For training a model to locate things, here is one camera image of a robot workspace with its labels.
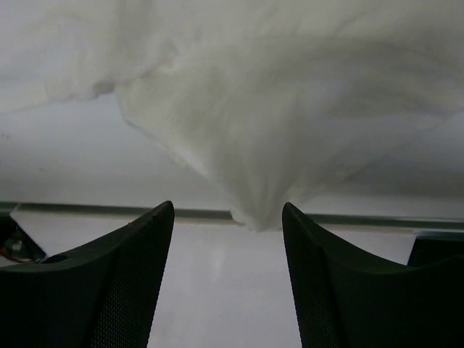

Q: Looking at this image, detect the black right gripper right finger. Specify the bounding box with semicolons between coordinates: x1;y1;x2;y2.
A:
282;203;463;347

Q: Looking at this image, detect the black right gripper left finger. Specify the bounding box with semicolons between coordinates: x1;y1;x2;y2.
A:
1;201;175;347

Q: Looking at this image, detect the cream white t shirt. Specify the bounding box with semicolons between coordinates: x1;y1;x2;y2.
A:
1;1;463;231

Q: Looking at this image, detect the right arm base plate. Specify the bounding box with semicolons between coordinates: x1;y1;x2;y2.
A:
407;236;463;267

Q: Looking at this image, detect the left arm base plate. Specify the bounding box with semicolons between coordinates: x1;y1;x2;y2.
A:
0;215;46;263

